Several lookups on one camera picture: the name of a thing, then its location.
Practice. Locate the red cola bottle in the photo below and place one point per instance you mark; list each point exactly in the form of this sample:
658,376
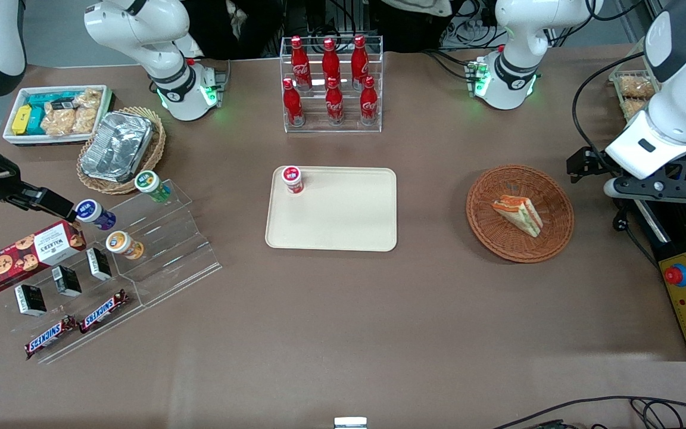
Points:
359,59
330,62
368,101
292,104
300,65
334,104

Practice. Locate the black machine housing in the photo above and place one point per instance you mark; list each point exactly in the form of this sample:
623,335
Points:
682,238

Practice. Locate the yellow small box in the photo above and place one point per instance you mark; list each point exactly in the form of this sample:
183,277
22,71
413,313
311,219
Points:
21,120

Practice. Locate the Snickers chocolate bar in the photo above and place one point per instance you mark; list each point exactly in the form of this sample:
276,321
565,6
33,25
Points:
103,311
50,337

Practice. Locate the beige plastic tray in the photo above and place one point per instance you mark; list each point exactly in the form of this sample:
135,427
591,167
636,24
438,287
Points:
337,220

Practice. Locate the orange jar with white cap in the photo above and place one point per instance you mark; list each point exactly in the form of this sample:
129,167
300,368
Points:
122,244

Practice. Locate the purple jar with blue cap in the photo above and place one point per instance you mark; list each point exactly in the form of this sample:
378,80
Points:
94,213

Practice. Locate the clear acrylic step display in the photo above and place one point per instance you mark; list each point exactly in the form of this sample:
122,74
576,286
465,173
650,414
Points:
176,250

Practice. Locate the red tartan cookie box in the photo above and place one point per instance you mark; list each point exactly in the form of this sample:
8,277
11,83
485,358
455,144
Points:
21,259

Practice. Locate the green capped jar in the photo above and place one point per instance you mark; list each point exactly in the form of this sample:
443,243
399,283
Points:
151,183

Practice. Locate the white plastic bin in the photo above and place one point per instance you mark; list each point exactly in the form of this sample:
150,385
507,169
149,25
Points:
12,138

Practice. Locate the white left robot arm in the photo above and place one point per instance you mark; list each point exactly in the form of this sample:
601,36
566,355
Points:
515,59

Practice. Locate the round brown wicker basket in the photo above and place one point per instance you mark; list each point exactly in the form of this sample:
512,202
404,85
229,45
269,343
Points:
498,238

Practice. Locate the small black box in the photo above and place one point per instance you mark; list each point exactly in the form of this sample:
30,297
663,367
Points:
30,300
99,264
66,281

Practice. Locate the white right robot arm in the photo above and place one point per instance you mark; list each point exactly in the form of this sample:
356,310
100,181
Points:
158,36

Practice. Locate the teal small box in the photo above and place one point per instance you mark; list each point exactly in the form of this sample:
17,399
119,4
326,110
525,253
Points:
48,98
36,122

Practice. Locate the red capped white jar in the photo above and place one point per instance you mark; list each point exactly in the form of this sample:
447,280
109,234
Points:
293,179

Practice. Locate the aluminium foil tray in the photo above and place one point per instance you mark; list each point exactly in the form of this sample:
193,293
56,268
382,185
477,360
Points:
117,146

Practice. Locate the clear acrylic bottle rack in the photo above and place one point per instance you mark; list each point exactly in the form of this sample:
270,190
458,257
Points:
313,128

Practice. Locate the light woven wicker basket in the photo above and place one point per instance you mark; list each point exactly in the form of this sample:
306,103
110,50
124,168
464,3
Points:
155,149

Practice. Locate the triangle sandwich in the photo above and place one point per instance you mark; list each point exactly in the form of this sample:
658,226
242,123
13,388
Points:
521,214

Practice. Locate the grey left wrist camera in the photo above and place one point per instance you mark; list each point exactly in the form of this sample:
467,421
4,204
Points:
612,187

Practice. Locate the clear bag of fried snacks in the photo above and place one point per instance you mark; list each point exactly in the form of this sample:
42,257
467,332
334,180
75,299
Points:
58,122
86,119
90,98
633,108
636,87

